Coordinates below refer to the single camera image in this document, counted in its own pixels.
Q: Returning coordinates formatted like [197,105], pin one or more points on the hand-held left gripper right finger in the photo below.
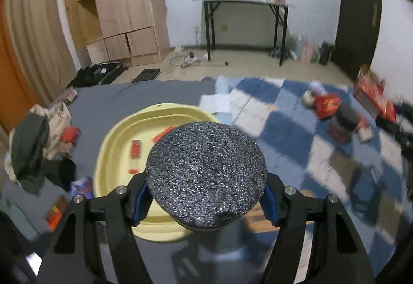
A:
[269,206]

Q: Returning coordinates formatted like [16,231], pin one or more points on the blue white packet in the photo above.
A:
[81,186]

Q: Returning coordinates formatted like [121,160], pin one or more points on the black suitcase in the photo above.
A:
[93,74]

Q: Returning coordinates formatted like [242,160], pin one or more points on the orange door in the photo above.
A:
[11,77]

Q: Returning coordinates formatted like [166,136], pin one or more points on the blue checkered plush blanket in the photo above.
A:
[284,135]

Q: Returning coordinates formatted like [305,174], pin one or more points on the black floor mat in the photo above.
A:
[145,75]

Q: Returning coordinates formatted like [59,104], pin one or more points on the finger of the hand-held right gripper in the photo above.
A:
[393,129]

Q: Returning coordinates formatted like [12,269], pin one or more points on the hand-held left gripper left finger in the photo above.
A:
[140,205]

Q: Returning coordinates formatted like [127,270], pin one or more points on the red white small box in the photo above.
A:
[365,132]

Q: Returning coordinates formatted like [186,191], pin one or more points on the brown red pack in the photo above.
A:
[70,95]

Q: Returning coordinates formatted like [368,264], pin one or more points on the red cardboard box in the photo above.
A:
[327,105]

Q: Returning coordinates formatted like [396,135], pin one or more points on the black folding table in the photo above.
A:
[242,2]

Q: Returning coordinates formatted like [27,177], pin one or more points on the black cap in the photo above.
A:
[64,172]

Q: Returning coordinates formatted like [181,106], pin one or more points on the bags on floor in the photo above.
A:
[311,51]

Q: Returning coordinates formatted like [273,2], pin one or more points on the beige curtain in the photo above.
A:
[35,38]

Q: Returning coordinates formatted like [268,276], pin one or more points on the pile of clothes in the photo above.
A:
[32,138]

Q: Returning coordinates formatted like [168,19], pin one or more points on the black round container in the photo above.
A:
[347,117]

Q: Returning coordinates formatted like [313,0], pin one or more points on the yellow plastic basin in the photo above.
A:
[119,129]

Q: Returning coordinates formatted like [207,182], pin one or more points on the white purple plush toy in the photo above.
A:
[312,93]

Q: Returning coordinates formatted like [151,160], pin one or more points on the large red carton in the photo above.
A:
[374,93]

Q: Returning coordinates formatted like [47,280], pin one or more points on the tiny red pack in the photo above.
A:
[133,171]

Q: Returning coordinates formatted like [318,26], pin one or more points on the flat red pack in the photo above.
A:
[163,133]

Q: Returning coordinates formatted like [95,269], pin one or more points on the dark door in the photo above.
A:
[356,12]

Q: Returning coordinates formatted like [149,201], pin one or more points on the orange red box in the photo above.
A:
[56,212]

